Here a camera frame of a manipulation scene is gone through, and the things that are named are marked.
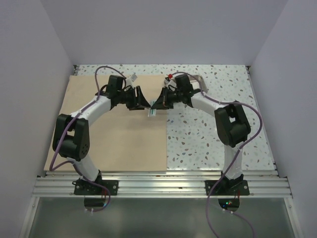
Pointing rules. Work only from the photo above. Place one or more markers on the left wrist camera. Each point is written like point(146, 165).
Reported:
point(130, 80)

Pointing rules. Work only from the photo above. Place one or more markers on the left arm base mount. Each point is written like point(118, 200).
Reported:
point(82, 187)

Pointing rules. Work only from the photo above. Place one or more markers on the beige wooden board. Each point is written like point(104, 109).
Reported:
point(123, 140)

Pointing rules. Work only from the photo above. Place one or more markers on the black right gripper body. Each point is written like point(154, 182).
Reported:
point(175, 96)

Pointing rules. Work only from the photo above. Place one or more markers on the stainless steel tray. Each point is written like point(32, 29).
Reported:
point(190, 84)

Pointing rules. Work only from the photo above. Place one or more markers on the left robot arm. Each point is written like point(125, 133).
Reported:
point(71, 139)

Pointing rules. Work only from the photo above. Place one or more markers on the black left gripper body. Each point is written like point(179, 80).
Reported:
point(128, 97)

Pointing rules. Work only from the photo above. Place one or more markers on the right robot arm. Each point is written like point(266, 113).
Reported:
point(232, 125)

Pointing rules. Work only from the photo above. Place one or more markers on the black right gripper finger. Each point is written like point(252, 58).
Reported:
point(162, 98)
point(165, 106)

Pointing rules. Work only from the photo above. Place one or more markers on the green white sachet packet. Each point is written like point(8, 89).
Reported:
point(152, 112)

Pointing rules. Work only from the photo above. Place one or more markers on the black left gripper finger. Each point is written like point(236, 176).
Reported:
point(141, 101)
point(136, 108)

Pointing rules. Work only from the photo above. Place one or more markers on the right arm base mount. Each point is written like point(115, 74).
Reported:
point(227, 187)

